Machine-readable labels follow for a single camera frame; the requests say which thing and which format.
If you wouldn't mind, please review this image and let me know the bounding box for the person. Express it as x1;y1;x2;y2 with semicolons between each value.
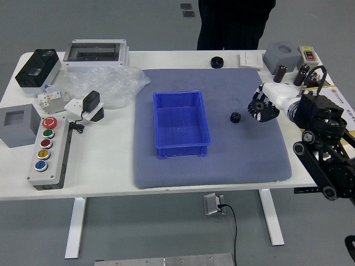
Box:
196;0;277;51

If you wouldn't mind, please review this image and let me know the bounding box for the grey five-button control box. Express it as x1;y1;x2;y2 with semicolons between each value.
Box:
27;116;73;191

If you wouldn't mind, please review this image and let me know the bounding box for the grey two-button switch box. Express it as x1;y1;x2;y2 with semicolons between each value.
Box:
297;45;319;70

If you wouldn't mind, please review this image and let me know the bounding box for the black floor power cable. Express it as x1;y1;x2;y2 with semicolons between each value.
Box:
217;203;238;266

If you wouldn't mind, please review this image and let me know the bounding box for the thin black adapter cable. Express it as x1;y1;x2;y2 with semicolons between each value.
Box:
68;110;87;134

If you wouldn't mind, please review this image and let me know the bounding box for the grey block with square hole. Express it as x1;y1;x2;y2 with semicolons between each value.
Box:
0;104;43;149

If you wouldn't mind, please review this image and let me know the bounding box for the blue plastic box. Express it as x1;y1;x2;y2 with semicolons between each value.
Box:
153;90;213;161

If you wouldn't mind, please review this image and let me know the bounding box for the small black gear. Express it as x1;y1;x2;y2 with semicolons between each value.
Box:
229;111;244;125

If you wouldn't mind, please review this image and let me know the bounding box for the white circuit breaker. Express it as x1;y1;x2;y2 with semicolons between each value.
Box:
37;90;73;115

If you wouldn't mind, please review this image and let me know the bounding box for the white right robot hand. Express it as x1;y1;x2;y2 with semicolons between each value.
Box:
247;82;302;123

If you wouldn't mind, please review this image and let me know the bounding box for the yellow and white cardboard box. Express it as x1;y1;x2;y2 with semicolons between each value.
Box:
303;83;355;147

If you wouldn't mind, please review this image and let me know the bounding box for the grey distribution box clear lid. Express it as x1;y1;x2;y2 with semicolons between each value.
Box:
63;39;130;73

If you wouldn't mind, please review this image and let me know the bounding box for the white table leg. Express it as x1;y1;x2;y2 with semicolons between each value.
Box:
259;188;286;247
64;197;87;260

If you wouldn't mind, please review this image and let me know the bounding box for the black socket base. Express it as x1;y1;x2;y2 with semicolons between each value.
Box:
90;107;105;122

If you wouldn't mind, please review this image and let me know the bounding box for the big black gear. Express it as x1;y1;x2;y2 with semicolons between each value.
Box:
247;95;271;120

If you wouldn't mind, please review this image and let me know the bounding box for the black power adapter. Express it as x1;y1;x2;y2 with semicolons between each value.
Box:
81;90;101;114

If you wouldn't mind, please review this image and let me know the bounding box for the white wall switch panel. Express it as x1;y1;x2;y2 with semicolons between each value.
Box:
239;52;264;70

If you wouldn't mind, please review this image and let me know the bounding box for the black round threaded nut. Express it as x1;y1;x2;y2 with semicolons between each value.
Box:
210;56;225;69

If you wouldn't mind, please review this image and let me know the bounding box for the silver floor socket box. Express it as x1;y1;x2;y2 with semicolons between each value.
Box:
203;193;227;217

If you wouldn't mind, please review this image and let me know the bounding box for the grey box with black lid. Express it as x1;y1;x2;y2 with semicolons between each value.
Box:
14;49;62;97

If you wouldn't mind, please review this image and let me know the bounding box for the clear crumpled plastic bag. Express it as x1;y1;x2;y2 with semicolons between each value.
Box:
51;65;151;110

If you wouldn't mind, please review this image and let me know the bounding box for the white socket plate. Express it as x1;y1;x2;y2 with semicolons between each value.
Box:
64;97;105;121

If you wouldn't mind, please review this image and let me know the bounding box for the grey-blue foam mat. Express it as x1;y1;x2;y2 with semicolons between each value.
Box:
132;68;293;190

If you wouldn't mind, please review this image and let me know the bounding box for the grey block with round hole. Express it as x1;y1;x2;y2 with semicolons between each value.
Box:
262;42;302;75

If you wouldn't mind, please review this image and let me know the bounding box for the silver metal plate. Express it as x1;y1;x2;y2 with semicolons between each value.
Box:
94;253;234;266

